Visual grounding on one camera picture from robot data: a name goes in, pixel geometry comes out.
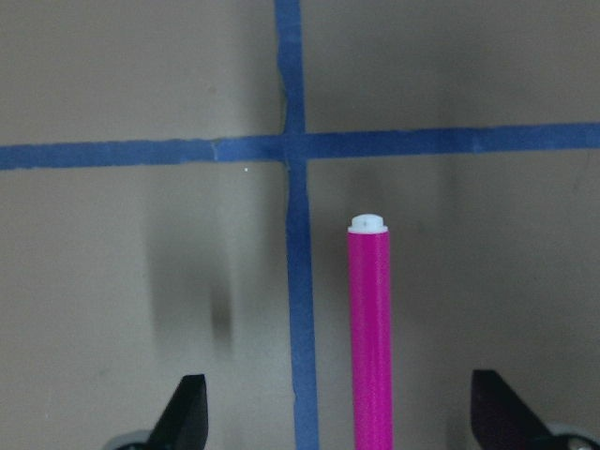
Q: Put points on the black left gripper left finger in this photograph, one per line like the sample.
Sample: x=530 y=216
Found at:
x=184 y=422

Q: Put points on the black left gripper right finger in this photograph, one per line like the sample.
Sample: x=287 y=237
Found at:
x=500 y=419

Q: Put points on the pink marker pen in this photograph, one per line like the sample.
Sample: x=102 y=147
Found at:
x=368 y=240

